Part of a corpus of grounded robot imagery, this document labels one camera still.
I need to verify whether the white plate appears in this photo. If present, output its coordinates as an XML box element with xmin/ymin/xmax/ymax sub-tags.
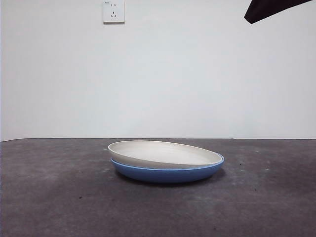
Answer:
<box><xmin>107</xmin><ymin>140</ymin><xmax>224</xmax><ymax>170</ymax></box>

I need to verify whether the blue plate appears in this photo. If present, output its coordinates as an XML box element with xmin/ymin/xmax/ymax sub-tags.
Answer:
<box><xmin>110</xmin><ymin>155</ymin><xmax>226</xmax><ymax>184</ymax></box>

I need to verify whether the white wall socket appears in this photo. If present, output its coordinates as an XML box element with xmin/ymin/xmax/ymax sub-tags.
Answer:
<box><xmin>103</xmin><ymin>0</ymin><xmax>125</xmax><ymax>25</ymax></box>

